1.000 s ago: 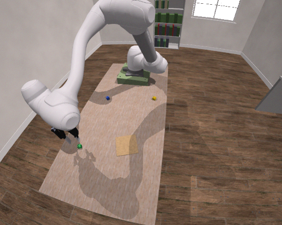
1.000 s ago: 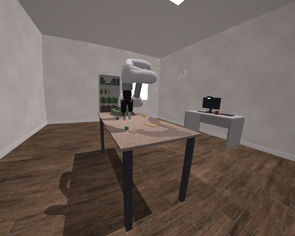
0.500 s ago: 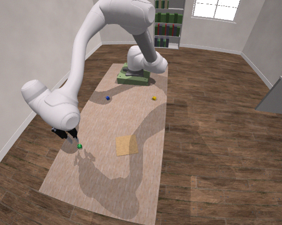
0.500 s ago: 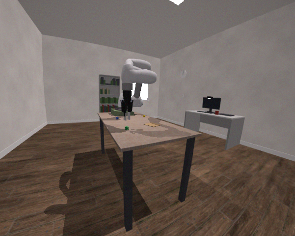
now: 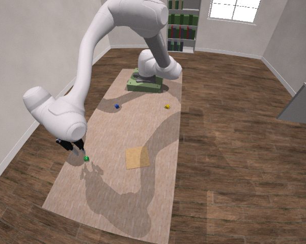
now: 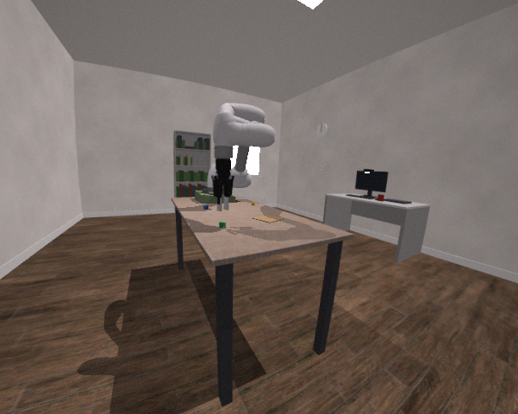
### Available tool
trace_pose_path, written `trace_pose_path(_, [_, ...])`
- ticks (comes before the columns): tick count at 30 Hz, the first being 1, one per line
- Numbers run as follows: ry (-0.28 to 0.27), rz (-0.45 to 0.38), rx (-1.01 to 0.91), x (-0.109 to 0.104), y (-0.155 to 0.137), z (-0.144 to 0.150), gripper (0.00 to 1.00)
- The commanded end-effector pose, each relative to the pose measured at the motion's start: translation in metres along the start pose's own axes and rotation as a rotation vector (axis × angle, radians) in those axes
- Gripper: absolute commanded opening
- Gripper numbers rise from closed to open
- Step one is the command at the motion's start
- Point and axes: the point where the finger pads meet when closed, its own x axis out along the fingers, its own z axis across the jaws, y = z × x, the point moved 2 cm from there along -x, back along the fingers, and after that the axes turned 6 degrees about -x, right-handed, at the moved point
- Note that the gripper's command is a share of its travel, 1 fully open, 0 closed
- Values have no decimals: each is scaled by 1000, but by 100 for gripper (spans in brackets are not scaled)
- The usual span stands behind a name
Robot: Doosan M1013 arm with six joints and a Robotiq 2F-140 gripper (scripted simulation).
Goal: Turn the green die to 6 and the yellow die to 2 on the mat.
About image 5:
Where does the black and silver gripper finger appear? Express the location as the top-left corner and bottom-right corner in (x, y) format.
(72, 139), (86, 155)
(56, 138), (79, 156)

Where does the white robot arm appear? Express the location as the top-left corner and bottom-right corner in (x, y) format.
(23, 0), (182, 142)

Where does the tan mat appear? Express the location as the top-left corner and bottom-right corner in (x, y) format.
(125, 146), (150, 169)

